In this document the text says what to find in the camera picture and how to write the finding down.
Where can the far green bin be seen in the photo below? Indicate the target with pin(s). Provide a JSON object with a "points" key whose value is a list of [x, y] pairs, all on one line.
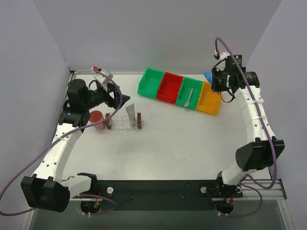
{"points": [[150, 82]]}

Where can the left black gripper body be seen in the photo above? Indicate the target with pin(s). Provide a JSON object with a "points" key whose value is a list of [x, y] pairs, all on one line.
{"points": [[113, 97]]}

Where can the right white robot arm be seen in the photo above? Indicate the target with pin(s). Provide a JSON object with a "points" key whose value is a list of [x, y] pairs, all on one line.
{"points": [[262, 148]]}

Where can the blue toothpaste tube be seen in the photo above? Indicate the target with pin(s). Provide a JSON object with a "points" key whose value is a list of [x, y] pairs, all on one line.
{"points": [[209, 77]]}

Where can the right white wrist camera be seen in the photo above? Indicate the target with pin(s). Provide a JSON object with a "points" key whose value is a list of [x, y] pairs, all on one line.
{"points": [[220, 65]]}

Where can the yellow bin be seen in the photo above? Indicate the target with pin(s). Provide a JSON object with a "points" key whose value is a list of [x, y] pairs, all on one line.
{"points": [[209, 101]]}

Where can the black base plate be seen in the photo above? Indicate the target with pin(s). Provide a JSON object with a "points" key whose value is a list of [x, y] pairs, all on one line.
{"points": [[158, 195]]}

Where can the clear rack with brown ends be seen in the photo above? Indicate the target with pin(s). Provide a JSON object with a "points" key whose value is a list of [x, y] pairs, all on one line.
{"points": [[120, 123]]}

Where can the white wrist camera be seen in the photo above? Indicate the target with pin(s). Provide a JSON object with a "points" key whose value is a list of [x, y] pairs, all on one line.
{"points": [[220, 65], [102, 76]]}

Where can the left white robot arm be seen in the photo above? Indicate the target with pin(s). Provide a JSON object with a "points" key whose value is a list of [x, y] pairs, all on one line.
{"points": [[53, 166]]}

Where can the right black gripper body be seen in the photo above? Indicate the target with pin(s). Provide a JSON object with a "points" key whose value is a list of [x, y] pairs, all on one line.
{"points": [[218, 81]]}

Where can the clear textured acrylic tray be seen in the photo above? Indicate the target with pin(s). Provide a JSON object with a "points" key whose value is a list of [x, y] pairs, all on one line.
{"points": [[107, 115]]}

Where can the green bin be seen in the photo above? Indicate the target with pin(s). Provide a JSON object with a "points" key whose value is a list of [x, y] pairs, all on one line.
{"points": [[150, 82], [185, 88]]}

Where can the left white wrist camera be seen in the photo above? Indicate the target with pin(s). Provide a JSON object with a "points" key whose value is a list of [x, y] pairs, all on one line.
{"points": [[102, 76]]}

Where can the pink cup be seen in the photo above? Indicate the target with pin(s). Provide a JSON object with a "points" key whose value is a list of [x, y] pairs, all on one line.
{"points": [[97, 119]]}

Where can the red bin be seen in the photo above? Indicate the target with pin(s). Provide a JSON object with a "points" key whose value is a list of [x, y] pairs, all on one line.
{"points": [[169, 88]]}

